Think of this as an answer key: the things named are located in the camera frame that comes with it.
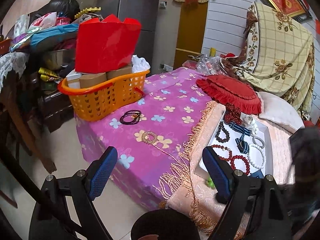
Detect green bead bracelet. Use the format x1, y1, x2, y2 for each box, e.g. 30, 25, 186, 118
205, 177, 217, 190

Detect blue striped strap watch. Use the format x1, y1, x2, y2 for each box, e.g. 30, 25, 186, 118
229, 121, 251, 154

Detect silver rhinestone bracelet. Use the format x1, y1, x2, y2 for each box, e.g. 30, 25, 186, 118
252, 135, 266, 149

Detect white dotted scrunchie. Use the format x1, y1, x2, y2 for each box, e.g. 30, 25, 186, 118
242, 114, 259, 136

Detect red polka dot scrunchie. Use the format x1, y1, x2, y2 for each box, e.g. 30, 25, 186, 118
223, 103, 242, 125

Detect blue hair claw clip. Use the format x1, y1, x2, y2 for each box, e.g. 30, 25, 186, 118
250, 170, 264, 179

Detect white tray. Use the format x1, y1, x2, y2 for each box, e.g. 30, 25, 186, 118
205, 121, 273, 176

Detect purple floral blanket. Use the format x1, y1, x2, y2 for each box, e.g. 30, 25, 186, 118
76, 67, 210, 210

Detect orange plastic basket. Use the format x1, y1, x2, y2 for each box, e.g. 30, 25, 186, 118
58, 70, 150, 121

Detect white pillow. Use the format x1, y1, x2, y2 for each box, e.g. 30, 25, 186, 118
258, 92, 305, 134

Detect red ruffled cushion left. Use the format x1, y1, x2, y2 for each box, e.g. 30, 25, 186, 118
196, 74, 263, 115

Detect cardboard box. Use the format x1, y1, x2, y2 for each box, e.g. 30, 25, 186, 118
79, 73, 107, 88

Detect clear plastic bag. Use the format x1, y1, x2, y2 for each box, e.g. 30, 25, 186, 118
196, 55, 227, 76

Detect red paper bag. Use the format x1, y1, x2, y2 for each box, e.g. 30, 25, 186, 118
75, 14, 142, 74

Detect floral plaid quilt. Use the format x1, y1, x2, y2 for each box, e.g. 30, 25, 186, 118
222, 2, 315, 120

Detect grey refrigerator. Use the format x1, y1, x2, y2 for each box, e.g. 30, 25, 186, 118
76, 0, 159, 64

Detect dark red bead bracelet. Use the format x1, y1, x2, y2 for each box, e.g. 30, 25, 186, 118
210, 143, 233, 162

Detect white pearl bracelet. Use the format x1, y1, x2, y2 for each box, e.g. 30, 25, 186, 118
247, 144, 266, 170

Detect dark brown bead bracelet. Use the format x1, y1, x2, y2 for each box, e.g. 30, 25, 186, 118
215, 121, 231, 144

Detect gold pearl bracelet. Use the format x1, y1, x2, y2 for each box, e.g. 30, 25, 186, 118
141, 131, 158, 145

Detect black hair ties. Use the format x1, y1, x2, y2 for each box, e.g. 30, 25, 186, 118
119, 109, 142, 126

